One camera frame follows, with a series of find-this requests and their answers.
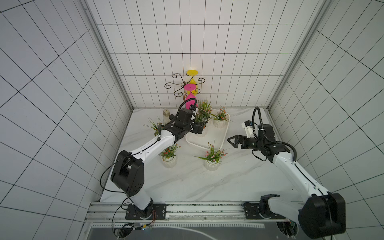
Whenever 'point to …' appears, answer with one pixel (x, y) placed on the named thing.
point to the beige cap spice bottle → (166, 112)
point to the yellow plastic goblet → (193, 72)
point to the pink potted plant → (213, 156)
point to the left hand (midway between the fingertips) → (195, 125)
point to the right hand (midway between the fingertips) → (234, 136)
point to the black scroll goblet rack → (178, 80)
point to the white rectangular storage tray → (211, 134)
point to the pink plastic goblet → (190, 87)
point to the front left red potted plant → (168, 157)
